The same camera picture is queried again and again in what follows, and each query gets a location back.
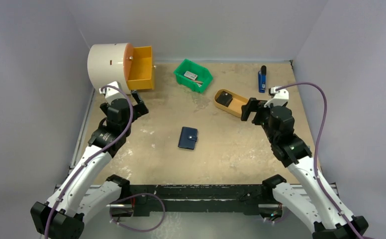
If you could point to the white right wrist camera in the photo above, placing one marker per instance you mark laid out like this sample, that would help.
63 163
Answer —
278 97

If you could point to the navy blue card holder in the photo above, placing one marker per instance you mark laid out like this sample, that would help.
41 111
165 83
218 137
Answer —
188 138

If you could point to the white cylindrical drawer cabinet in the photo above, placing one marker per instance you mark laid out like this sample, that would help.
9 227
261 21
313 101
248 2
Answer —
108 63

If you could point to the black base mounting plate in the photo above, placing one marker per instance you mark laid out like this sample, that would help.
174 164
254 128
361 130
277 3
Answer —
247 199

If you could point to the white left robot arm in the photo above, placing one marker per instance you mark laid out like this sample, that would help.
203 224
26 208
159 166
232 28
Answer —
65 213

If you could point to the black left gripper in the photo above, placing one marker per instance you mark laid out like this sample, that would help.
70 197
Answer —
139 110

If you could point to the green plastic bin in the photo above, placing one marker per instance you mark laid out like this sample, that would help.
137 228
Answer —
204 77

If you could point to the small box in bin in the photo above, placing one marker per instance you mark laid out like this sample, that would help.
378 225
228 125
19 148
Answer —
190 75

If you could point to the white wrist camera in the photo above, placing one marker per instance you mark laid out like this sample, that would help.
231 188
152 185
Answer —
112 91
278 97

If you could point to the tan oval tray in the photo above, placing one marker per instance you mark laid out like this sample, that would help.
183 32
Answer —
235 106

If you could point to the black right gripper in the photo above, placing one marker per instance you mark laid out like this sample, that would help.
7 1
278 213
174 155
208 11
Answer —
255 112

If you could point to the yellow open drawer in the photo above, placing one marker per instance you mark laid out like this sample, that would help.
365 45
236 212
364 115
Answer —
142 76

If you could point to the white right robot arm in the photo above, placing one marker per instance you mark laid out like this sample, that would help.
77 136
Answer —
325 215

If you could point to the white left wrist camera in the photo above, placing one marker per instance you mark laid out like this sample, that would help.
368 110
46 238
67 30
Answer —
112 91

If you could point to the black credit card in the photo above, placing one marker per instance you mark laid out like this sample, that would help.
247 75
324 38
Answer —
224 99

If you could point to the blue stapler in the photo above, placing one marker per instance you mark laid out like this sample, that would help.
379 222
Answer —
262 79

